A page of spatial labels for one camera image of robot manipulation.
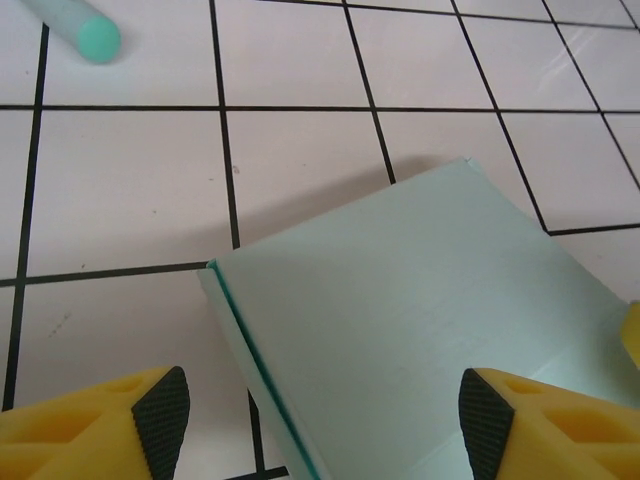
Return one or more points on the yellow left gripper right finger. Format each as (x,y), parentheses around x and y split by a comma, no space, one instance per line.
(565,435)

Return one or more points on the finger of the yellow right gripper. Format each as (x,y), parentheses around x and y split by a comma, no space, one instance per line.
(632,330)

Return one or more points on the light blue paper box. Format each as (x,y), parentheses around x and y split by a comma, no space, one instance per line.
(390,300)

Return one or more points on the light blue toy trowel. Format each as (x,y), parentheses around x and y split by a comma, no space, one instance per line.
(95,32)

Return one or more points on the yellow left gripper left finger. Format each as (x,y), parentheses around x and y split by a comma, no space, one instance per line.
(75,435)

